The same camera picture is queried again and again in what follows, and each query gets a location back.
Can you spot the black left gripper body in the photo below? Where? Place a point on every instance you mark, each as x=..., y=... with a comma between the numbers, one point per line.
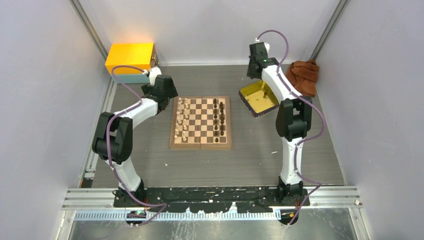
x=171, y=93

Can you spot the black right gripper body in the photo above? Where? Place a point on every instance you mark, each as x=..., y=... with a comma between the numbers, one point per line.
x=248, y=70

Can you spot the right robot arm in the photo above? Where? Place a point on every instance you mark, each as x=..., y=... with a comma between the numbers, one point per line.
x=293, y=119

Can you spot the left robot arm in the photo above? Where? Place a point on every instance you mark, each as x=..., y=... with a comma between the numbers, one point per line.
x=113, y=137

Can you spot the wooden chess board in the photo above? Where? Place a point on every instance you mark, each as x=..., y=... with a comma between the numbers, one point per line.
x=192, y=123

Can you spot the yellow tin tray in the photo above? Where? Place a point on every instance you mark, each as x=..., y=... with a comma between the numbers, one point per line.
x=258, y=98

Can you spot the teal drawer box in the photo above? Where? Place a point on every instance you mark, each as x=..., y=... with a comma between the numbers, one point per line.
x=128, y=74

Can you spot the yellow drawer box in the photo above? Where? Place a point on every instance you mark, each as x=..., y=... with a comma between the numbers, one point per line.
x=140, y=55

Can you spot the brown cloth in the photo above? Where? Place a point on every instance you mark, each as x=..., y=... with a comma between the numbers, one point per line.
x=303, y=75

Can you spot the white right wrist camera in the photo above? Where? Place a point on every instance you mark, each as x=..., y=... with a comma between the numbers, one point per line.
x=266, y=45

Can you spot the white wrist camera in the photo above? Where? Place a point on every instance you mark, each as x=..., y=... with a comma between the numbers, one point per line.
x=266, y=45
x=153, y=73

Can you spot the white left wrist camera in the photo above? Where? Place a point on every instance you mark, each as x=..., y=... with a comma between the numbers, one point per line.
x=153, y=73

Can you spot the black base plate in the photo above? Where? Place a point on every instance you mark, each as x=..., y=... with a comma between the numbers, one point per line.
x=209, y=200

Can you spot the aluminium frame rail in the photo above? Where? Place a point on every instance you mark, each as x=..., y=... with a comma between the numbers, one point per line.
x=96, y=204

